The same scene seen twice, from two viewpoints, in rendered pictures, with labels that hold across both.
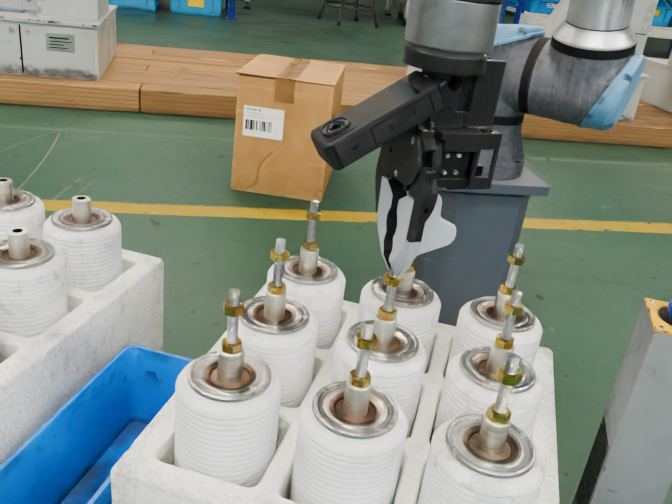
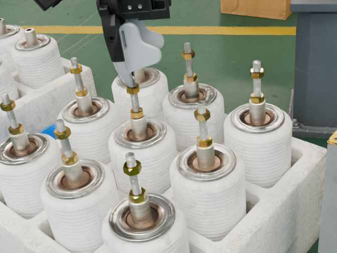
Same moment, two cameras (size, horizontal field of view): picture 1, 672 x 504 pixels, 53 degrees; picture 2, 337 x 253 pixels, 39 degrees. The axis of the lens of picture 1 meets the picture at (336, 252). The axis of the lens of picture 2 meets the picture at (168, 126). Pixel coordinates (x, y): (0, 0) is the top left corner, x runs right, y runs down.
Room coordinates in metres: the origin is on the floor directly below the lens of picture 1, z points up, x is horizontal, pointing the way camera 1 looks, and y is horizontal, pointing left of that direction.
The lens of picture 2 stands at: (0.15, -0.40, 0.63)
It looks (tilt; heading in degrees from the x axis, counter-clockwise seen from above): 34 degrees down; 33
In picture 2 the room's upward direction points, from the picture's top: 8 degrees counter-clockwise
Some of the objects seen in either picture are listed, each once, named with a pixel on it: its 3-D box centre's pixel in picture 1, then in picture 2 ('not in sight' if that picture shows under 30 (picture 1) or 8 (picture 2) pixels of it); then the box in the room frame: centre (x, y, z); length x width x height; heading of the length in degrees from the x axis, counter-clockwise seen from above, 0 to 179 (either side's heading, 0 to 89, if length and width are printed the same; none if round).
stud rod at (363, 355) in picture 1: (362, 360); (66, 146); (0.48, -0.03, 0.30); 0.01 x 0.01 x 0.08
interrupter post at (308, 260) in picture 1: (308, 260); (137, 71); (0.73, 0.03, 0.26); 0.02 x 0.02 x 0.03
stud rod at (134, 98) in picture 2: (390, 297); (135, 101); (0.59, -0.06, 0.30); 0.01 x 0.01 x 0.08
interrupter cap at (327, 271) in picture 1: (307, 270); (138, 78); (0.73, 0.03, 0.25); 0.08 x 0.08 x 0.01
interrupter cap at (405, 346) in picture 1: (382, 341); (140, 133); (0.59, -0.06, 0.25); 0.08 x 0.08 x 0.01
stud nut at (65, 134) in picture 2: (365, 340); (62, 132); (0.48, -0.03, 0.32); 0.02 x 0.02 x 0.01; 44
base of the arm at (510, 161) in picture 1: (482, 136); not in sight; (1.10, -0.22, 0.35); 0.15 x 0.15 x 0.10
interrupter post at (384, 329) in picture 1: (384, 330); (139, 125); (0.59, -0.06, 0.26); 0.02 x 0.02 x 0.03
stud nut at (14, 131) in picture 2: (231, 344); (16, 128); (0.50, 0.08, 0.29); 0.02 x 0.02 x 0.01; 78
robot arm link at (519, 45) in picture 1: (501, 65); not in sight; (1.10, -0.22, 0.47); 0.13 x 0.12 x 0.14; 59
